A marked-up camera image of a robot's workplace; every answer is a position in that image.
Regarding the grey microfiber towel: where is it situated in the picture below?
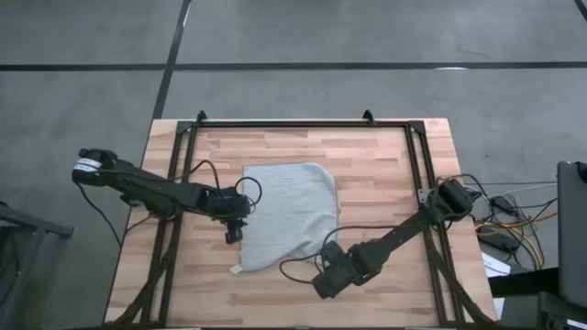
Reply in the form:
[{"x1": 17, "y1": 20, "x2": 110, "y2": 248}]
[{"x1": 238, "y1": 160, "x2": 341, "y2": 274}]

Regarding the black crossbar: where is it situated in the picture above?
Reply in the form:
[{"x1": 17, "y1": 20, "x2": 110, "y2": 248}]
[{"x1": 487, "y1": 267, "x2": 561, "y2": 299}]

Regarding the dark box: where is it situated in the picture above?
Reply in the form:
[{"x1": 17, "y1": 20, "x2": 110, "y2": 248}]
[{"x1": 536, "y1": 291, "x2": 587, "y2": 330}]

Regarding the grey metal cart frame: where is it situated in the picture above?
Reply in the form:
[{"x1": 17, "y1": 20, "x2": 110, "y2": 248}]
[{"x1": 0, "y1": 201, "x2": 75, "y2": 330}]

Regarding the yellow cable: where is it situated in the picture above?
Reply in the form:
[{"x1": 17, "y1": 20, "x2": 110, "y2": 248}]
[{"x1": 473, "y1": 211, "x2": 559, "y2": 271}]

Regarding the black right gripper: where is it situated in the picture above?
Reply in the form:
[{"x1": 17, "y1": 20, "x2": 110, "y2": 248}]
[{"x1": 310, "y1": 239, "x2": 366, "y2": 301}]

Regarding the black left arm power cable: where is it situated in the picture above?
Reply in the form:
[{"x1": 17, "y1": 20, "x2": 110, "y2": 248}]
[{"x1": 74, "y1": 181, "x2": 126, "y2": 248}]

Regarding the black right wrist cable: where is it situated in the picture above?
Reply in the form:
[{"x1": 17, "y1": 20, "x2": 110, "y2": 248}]
[{"x1": 278, "y1": 223, "x2": 416, "y2": 286}]

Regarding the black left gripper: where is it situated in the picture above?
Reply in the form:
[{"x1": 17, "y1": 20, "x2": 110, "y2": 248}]
[{"x1": 200, "y1": 185, "x2": 253, "y2": 246}]

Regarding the black power adapter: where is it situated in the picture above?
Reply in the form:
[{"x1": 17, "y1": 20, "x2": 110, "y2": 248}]
[
  {"x1": 489, "y1": 194, "x2": 518, "y2": 214},
  {"x1": 484, "y1": 231, "x2": 523, "y2": 254}
]

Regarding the white cable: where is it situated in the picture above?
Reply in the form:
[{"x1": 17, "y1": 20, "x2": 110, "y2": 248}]
[{"x1": 481, "y1": 181, "x2": 559, "y2": 197}]

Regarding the dark grey equipment case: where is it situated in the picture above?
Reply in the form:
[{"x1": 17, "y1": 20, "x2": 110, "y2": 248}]
[{"x1": 556, "y1": 159, "x2": 587, "y2": 309}]

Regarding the black aluminium table frame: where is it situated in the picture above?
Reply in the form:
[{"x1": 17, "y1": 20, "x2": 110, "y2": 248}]
[{"x1": 104, "y1": 109, "x2": 497, "y2": 329}]

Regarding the white paper sheet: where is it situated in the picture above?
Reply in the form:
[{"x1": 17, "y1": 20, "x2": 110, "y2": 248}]
[{"x1": 481, "y1": 250, "x2": 511, "y2": 280}]

